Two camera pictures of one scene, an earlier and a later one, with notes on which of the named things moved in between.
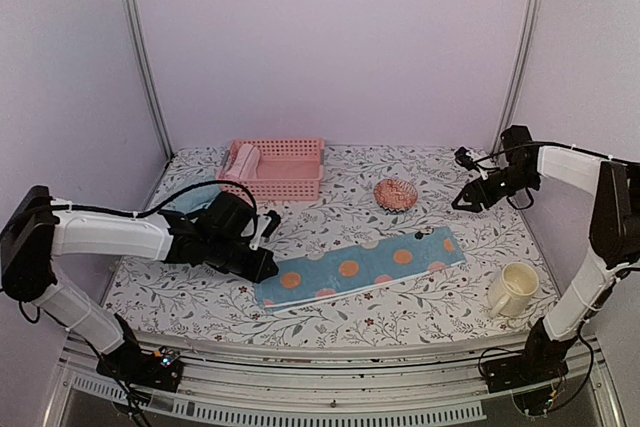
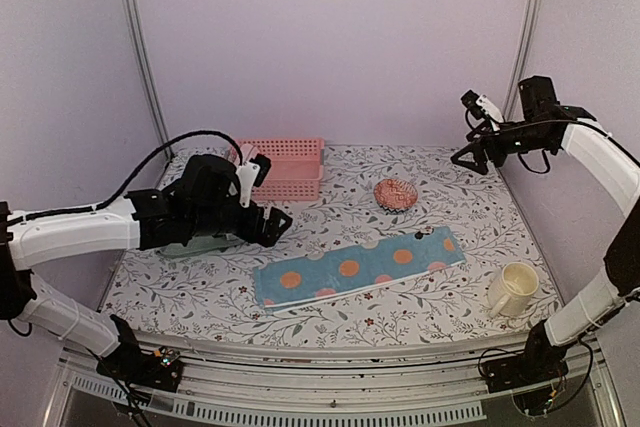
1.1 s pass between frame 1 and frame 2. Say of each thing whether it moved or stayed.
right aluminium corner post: stayed
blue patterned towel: stayed
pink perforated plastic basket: stayed
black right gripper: moved
